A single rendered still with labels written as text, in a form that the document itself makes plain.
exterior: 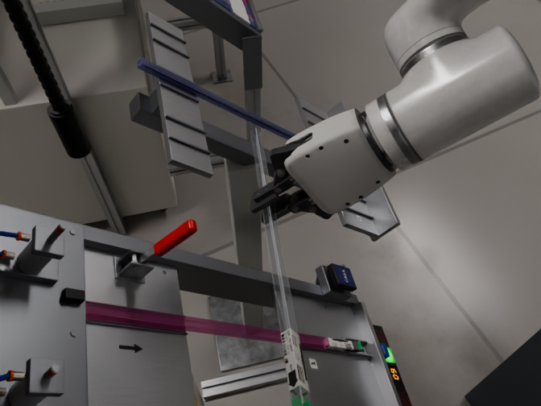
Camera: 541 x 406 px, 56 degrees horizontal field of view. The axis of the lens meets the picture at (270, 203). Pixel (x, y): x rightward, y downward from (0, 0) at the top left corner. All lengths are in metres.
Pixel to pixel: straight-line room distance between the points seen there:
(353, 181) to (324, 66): 1.89
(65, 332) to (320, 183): 0.31
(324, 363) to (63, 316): 0.43
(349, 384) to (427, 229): 1.18
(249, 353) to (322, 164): 1.12
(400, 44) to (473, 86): 0.09
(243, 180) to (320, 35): 1.74
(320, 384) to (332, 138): 0.36
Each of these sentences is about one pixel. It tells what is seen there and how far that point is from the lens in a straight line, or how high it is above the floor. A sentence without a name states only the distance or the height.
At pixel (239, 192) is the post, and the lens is 1.00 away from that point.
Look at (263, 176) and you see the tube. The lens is 0.68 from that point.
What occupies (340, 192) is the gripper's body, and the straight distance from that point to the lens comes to 0.59.
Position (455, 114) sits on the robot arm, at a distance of 0.54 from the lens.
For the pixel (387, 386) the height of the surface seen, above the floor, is 0.73.
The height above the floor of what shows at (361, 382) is 0.75.
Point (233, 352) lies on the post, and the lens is 1.63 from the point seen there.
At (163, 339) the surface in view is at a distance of 0.60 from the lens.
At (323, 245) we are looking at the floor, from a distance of 1.81.
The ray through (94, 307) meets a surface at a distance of 0.55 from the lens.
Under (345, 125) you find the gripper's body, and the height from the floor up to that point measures 1.15.
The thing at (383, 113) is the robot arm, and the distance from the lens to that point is 0.55.
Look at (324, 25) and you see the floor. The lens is 2.71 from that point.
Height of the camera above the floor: 1.55
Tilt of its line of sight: 54 degrees down
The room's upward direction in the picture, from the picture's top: straight up
